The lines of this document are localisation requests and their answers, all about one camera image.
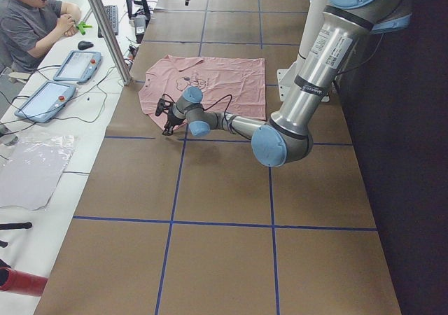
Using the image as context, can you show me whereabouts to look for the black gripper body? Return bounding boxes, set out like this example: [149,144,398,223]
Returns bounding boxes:
[167,111,185,126]

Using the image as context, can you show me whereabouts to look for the pink Snoopy t-shirt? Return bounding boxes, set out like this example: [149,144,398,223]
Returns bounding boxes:
[139,55,266,128]

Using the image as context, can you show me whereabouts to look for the black power adapter box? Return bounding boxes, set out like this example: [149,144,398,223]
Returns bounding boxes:
[133,14,151,43]

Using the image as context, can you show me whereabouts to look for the black keyboard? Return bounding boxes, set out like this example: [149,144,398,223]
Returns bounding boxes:
[104,5,119,35]

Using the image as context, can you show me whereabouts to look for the upper blue teach pendant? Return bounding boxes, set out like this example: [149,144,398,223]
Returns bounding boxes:
[53,50,102,83]

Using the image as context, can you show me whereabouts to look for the blue teach pendant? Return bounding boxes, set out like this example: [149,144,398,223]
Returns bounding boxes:
[53,50,102,83]
[15,81,76,123]

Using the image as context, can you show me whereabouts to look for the green plastic toy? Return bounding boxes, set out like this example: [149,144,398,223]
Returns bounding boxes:
[76,21,93,36]

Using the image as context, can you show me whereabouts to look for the black computer mouse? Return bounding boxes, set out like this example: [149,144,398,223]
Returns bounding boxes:
[77,41,94,50]

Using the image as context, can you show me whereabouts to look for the lower blue teach pendant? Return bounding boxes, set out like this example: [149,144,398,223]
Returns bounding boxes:
[15,81,76,123]

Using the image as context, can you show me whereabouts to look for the clear plastic bag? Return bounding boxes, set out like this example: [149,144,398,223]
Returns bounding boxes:
[1,132,77,211]

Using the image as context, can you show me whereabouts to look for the seated person in grey shirt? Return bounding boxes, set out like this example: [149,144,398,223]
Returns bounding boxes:
[1,0,81,73]

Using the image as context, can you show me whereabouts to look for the red cylinder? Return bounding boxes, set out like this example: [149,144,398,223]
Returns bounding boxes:
[1,267,48,297]

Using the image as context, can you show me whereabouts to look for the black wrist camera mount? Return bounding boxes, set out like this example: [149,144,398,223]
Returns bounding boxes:
[155,98,175,117]

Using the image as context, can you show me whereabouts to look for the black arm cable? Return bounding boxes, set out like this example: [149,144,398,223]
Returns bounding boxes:
[195,94,239,134]

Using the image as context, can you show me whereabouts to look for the aluminium frame post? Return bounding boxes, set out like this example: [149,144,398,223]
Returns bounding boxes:
[88,0,132,85]

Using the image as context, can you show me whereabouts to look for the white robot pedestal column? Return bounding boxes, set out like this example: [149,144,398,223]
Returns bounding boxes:
[277,0,327,102]

